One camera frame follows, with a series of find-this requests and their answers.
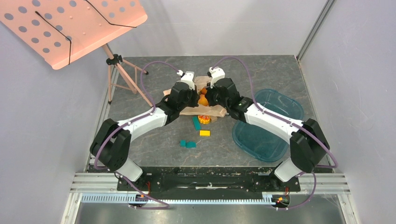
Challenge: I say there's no translucent orange plastic bag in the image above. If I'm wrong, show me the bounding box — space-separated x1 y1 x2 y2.
180 76 226 117

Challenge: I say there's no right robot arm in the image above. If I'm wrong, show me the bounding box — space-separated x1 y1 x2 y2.
205 78 329 190

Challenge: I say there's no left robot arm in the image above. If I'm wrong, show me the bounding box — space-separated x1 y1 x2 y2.
90 81 199 190

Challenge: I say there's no teal block near bag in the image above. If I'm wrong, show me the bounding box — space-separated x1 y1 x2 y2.
192 116 201 130

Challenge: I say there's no yellow orange toy piece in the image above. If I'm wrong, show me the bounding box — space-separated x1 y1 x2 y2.
198 115 211 125

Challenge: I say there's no yellow rectangular block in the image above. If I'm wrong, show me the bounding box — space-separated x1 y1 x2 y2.
199 130 211 137

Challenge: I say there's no teal cube block right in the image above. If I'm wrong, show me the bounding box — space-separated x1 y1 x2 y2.
185 141 197 148

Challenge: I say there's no pink music stand tripod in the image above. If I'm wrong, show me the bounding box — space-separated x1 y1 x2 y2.
102 44 153 106

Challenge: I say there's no teal transparent plastic tray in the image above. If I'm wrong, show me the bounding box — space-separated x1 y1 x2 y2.
232 89 304 162

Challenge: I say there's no pink perforated music stand desk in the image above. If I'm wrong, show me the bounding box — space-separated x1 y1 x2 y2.
0 0 148 70

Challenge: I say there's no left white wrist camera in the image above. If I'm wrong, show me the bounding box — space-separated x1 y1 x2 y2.
177 70 196 90

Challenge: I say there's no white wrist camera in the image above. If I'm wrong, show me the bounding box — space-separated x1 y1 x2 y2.
177 70 196 90
209 67 225 89

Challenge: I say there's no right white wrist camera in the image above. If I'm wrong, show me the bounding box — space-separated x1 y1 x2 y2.
209 67 225 89

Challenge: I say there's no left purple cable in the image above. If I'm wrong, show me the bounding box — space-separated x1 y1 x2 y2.
93 60 171 210

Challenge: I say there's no purple cable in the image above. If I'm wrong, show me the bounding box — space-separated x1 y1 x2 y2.
210 56 339 211
93 60 171 210

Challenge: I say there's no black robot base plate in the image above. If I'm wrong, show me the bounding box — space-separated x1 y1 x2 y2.
134 166 301 192

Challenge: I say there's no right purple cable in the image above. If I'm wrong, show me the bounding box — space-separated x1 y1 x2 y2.
210 56 339 211

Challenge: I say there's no aluminium frame rail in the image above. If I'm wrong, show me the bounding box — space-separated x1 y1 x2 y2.
61 173 360 224

